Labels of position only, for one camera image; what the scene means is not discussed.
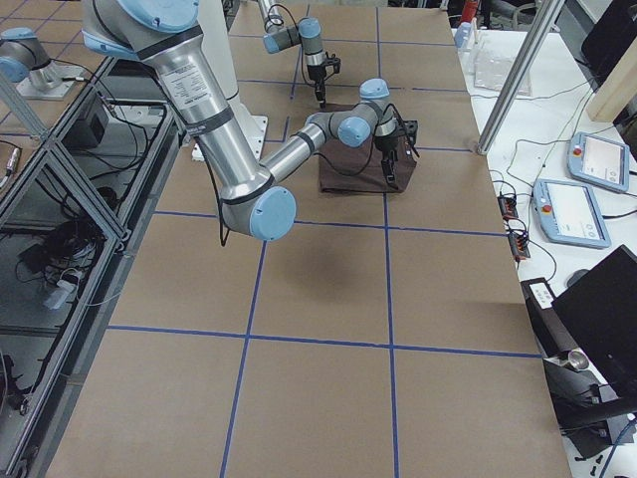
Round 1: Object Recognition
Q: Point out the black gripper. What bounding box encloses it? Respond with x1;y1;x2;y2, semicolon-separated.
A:
375;134;398;185
307;65;327;109

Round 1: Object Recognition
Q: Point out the dark brown t-shirt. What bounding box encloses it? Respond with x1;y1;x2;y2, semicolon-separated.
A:
317;123;417;194

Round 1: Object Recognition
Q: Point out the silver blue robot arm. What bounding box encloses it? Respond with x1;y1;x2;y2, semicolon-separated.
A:
258;1;340;109
82;1;397;241

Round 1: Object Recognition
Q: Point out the small electronics board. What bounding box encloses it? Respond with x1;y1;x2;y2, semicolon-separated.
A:
497;194;519;220

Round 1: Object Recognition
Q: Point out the clear plastic bag sheet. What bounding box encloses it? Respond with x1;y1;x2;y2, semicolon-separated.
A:
468;49;515;92

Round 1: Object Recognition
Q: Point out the red cylinder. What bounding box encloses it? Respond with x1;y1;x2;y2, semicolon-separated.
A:
460;0;479;23

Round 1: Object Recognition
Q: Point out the teach pendant tablet near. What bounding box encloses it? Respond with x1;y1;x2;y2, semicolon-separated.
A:
532;179;611;249

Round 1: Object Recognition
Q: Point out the teach pendant tablet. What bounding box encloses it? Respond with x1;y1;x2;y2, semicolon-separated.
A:
532;179;611;249
566;131;630;193

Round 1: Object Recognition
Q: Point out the teach pendant tablet far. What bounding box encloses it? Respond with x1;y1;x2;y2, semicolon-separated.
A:
566;131;630;193

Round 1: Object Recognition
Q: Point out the black monitor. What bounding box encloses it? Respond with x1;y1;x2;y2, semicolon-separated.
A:
552;245;636;396

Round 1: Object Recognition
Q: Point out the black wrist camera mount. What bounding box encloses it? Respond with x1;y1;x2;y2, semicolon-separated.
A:
401;119;418;150
320;52;341;78

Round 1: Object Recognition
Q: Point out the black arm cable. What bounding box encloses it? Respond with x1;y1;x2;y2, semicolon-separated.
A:
318;102;404;176

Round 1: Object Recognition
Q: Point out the aluminium frame post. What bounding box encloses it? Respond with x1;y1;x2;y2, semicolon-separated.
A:
476;0;565;155

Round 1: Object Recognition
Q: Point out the aluminium frame rack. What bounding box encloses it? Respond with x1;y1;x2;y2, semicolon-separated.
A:
1;60;181;477

